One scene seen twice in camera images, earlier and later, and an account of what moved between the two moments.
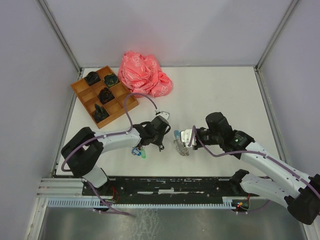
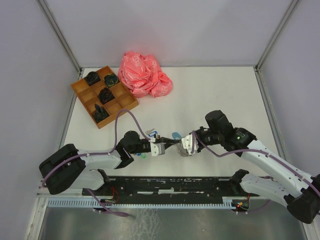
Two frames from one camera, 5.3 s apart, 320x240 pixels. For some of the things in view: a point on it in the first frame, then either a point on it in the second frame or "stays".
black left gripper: x=159 y=141 → x=169 y=142
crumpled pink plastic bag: x=142 y=76 stays
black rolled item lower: x=100 y=113 stays
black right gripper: x=195 y=147 stays
